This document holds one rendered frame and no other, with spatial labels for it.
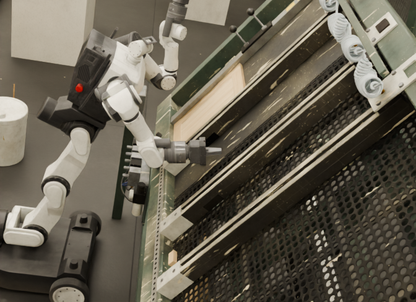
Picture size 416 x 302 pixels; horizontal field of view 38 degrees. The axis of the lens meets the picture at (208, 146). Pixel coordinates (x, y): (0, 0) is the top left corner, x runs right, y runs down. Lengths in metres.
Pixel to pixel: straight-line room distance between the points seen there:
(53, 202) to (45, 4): 2.52
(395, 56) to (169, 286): 1.09
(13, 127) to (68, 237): 0.94
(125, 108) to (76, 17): 3.10
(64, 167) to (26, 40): 2.57
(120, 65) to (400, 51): 1.21
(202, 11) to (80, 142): 4.13
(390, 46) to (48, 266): 2.10
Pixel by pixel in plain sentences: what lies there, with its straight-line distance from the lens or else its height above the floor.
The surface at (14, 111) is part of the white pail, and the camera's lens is 4.07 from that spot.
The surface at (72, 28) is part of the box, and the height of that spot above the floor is 0.36.
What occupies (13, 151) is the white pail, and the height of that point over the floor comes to 0.12.
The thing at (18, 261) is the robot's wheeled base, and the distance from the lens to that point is 3.30.
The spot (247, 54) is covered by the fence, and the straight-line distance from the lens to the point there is 2.94.
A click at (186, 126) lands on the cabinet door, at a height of 0.97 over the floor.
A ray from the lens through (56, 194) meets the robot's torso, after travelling 3.02.
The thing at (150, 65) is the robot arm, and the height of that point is 1.23.
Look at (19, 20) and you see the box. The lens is 5.34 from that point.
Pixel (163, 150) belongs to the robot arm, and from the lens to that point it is 2.32.
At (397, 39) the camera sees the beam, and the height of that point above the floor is 1.92.
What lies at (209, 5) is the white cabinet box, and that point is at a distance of 6.73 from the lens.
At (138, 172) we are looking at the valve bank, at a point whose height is 0.76.
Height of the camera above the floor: 2.55
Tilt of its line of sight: 33 degrees down
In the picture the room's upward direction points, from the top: 13 degrees clockwise
